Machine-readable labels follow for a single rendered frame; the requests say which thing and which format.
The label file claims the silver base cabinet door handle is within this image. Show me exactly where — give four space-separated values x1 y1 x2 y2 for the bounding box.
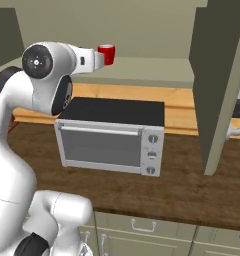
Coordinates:
99 233 109 256
83 230 92 245

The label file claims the toaster oven door handle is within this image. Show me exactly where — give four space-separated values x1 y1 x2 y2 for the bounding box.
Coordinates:
59 125 142 137

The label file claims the small olive wall cabinet door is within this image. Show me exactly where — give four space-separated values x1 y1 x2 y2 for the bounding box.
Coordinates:
0 7 26 71

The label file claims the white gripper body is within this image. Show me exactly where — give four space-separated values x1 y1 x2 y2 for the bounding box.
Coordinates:
92 50 107 71

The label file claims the wide olive drawer front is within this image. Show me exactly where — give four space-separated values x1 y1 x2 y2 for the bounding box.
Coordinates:
93 211 198 242

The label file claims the large olive wall cabinet door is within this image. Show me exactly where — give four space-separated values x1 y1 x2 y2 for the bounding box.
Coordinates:
188 0 240 177

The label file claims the olive base cabinet door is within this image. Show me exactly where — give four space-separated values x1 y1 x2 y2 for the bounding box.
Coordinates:
189 241 240 256
95 227 194 256
78 225 98 256

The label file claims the silver toaster oven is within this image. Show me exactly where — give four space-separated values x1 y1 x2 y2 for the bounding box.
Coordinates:
53 96 166 178

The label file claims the narrow olive drawer front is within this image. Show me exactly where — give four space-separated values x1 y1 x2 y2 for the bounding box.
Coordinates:
193 225 240 250

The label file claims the toaster oven glass door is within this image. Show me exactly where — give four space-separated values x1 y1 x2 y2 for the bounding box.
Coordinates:
57 123 144 170

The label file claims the olive wall cabinet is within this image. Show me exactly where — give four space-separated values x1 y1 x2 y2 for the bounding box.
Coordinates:
0 0 210 90

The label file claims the red cup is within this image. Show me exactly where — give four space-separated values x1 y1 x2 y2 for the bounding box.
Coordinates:
97 44 116 66

